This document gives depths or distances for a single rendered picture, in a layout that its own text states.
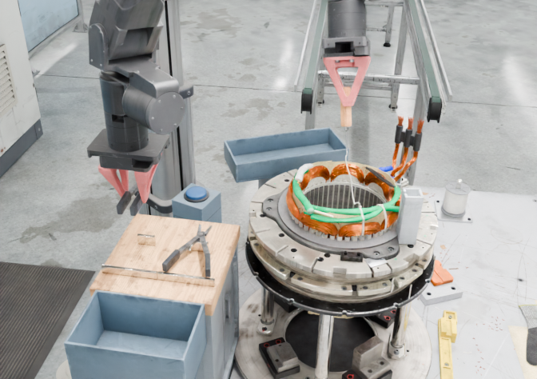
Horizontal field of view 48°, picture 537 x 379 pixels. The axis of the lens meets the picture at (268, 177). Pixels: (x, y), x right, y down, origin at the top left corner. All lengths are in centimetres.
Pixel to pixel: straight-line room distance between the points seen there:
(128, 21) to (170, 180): 66
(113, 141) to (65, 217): 221
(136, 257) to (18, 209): 220
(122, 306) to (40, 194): 233
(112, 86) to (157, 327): 37
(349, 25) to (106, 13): 35
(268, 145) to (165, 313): 55
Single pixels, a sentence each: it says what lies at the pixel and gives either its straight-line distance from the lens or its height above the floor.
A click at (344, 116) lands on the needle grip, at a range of 95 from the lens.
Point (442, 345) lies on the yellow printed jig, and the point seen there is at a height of 79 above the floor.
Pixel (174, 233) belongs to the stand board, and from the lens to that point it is 105.
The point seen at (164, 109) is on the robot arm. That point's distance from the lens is 77.
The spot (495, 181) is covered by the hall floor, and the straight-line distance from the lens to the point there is 344.
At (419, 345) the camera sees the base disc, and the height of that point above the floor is 80.
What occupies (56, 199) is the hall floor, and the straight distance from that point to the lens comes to 320.
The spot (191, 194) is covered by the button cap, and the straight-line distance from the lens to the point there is 118.
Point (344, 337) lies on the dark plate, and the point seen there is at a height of 78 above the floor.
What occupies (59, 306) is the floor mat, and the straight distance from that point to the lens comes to 255.
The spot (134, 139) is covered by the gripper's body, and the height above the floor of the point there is 130.
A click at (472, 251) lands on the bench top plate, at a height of 78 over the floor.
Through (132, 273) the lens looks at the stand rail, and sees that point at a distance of 97.
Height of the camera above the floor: 169
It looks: 32 degrees down
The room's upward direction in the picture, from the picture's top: 1 degrees clockwise
